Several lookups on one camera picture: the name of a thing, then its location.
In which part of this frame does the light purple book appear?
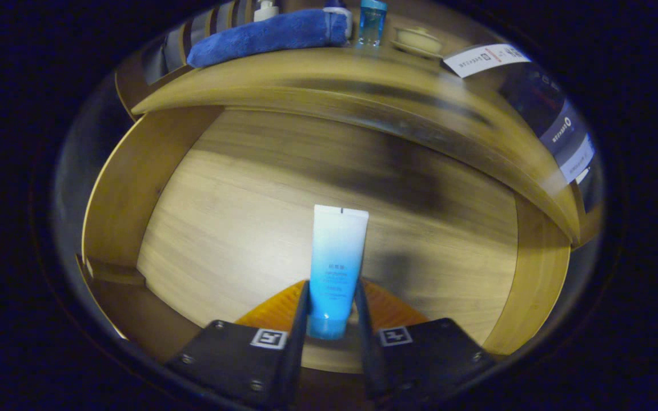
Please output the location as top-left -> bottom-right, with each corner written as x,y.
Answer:
557,131 -> 598,186

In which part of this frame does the blue white tube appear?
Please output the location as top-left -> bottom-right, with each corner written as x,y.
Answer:
306,204 -> 370,341

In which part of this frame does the white pump bottle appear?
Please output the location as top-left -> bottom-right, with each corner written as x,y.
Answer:
253,0 -> 280,22

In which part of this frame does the beige lidded teacup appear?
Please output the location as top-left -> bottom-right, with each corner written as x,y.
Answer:
392,26 -> 444,59

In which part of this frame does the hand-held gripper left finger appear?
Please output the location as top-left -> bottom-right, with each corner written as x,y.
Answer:
163,279 -> 311,409

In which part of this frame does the white book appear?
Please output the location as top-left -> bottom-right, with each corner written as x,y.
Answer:
442,43 -> 532,79

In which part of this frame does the small white bottle blue cap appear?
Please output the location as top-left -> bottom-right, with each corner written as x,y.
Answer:
323,0 -> 354,39

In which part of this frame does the blue rolled towel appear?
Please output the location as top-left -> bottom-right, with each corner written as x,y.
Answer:
186,9 -> 348,69

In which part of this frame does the wooden countertop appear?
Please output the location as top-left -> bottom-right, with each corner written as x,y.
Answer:
132,46 -> 584,246

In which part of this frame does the clear blue bottle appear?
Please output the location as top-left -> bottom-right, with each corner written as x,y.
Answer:
358,0 -> 388,47

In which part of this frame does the dark blue book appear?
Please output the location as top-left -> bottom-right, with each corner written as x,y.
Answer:
497,62 -> 578,158

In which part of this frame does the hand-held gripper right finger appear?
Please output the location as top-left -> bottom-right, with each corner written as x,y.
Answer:
354,277 -> 498,403

